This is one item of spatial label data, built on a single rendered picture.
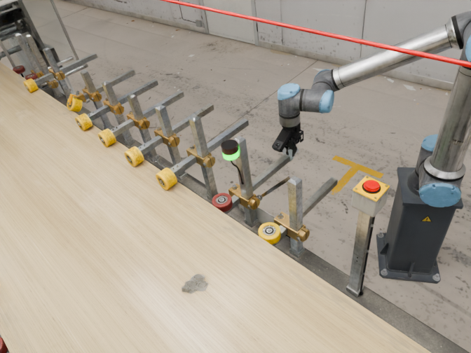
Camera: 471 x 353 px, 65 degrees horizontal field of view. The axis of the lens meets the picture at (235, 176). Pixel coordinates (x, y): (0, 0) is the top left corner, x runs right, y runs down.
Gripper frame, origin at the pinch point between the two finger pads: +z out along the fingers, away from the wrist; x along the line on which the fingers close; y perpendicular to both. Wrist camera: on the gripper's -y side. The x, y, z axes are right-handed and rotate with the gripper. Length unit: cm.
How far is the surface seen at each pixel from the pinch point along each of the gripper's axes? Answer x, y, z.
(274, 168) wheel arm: -1.3, -11.2, -3.5
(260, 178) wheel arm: -0.8, -20.0, -3.5
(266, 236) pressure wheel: -26, -44, -8
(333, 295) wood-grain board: -56, -48, -8
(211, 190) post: 19.3, -33.0, 5.5
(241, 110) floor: 147, 106, 83
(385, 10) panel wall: 76, 234, 21
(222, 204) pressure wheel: -2.1, -43.2, -8.3
